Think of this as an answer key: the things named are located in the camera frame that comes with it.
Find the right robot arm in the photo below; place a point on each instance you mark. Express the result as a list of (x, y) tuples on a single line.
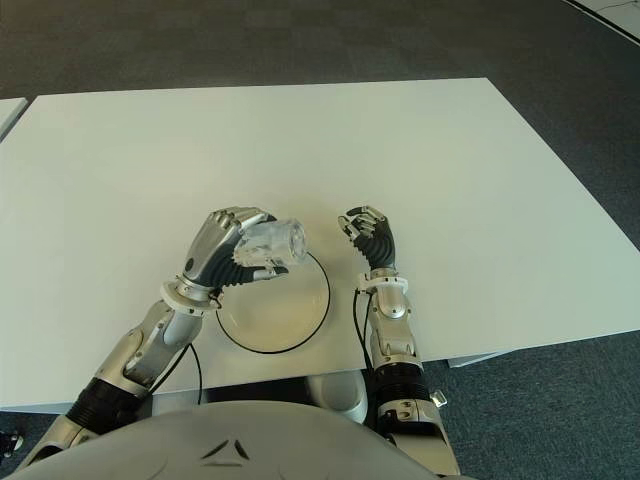
[(397, 330)]

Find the clear plastic object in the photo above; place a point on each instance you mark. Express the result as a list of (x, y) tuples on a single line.
[(272, 245)]

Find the white plate with black rim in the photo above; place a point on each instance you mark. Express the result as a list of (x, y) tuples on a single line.
[(280, 320)]

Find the black metal stand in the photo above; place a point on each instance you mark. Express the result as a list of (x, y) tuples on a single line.
[(10, 442)]

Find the neighbouring white table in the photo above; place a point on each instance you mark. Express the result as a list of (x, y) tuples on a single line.
[(10, 112)]

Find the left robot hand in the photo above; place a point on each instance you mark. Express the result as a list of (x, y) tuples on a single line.
[(205, 250)]

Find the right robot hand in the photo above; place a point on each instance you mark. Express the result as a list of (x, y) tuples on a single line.
[(380, 242)]

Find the small clear plastic piece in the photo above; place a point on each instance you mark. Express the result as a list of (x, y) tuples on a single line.
[(440, 398)]

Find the grey robot torso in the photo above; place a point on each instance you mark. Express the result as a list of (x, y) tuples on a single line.
[(240, 445)]

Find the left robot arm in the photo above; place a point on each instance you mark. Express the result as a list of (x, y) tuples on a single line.
[(145, 345)]

